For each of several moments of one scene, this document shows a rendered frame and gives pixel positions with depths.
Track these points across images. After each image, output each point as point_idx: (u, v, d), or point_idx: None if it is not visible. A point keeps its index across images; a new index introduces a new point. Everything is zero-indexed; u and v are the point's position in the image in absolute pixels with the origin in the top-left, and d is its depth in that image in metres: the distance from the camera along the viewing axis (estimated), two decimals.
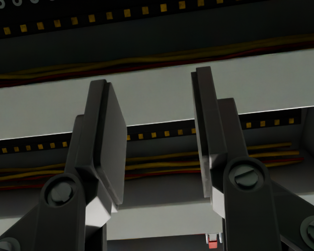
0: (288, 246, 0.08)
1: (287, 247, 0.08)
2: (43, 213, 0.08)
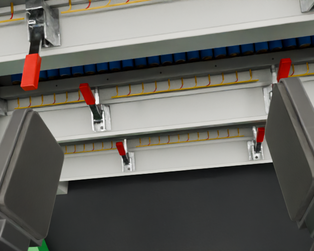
0: None
1: None
2: None
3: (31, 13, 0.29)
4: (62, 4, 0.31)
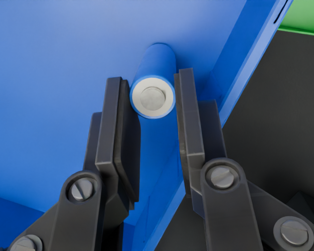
0: (264, 249, 0.08)
1: (263, 250, 0.08)
2: (63, 209, 0.08)
3: None
4: None
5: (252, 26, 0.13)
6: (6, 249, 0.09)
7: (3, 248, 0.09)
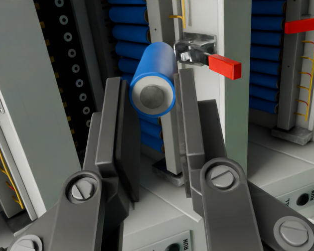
0: (264, 249, 0.08)
1: (263, 250, 0.08)
2: (63, 209, 0.08)
3: (177, 56, 0.29)
4: (179, 27, 0.30)
5: None
6: (6, 249, 0.09)
7: (3, 248, 0.09)
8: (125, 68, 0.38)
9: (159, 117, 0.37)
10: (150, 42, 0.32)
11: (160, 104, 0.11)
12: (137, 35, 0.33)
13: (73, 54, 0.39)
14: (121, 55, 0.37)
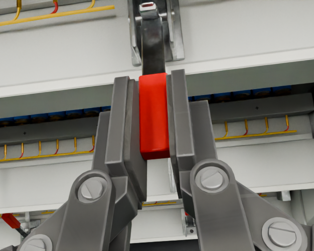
0: None
1: None
2: (72, 207, 0.08)
3: None
4: None
5: None
6: (16, 247, 0.09)
7: (13, 246, 0.09)
8: None
9: None
10: None
11: None
12: None
13: None
14: None
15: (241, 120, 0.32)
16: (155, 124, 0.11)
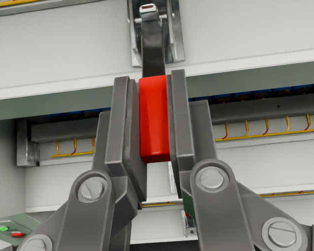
0: None
1: None
2: (72, 207, 0.08)
3: None
4: None
5: None
6: (16, 247, 0.09)
7: (13, 246, 0.09)
8: None
9: None
10: None
11: None
12: None
13: None
14: None
15: None
16: None
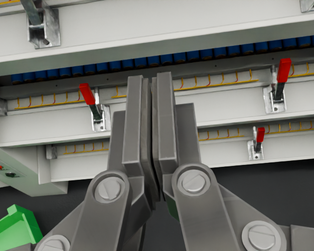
0: None
1: None
2: (88, 206, 0.08)
3: None
4: (62, 4, 0.31)
5: None
6: (34, 245, 0.09)
7: (31, 243, 0.09)
8: None
9: None
10: None
11: None
12: None
13: None
14: None
15: None
16: None
